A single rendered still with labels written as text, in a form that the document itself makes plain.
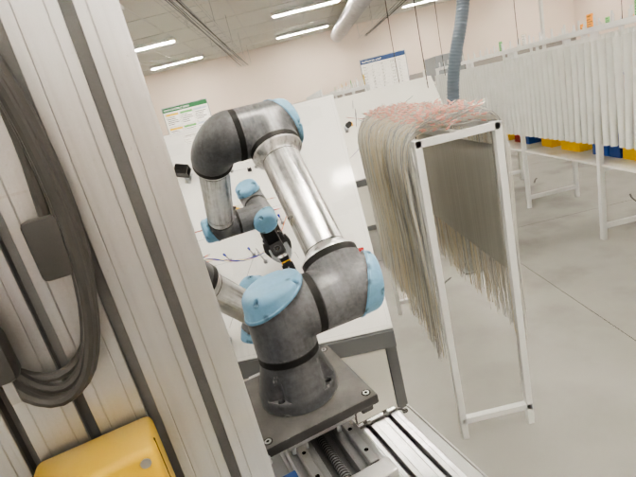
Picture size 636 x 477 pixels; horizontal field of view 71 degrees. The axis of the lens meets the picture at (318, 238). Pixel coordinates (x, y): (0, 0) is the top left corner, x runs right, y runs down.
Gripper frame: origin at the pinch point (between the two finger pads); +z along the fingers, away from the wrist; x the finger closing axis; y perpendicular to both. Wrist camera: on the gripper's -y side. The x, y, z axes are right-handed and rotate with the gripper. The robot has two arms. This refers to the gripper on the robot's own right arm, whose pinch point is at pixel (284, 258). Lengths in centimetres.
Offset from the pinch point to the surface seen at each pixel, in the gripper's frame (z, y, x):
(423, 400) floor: 132, -15, -31
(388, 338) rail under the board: 24.5, -33.5, -20.8
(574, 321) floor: 164, 0, -142
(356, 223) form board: 5.2, 5.4, -30.2
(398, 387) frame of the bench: 47, -41, -17
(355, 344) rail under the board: 22.8, -30.6, -9.5
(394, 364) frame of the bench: 38, -36, -19
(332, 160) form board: -7.2, 31.8, -34.3
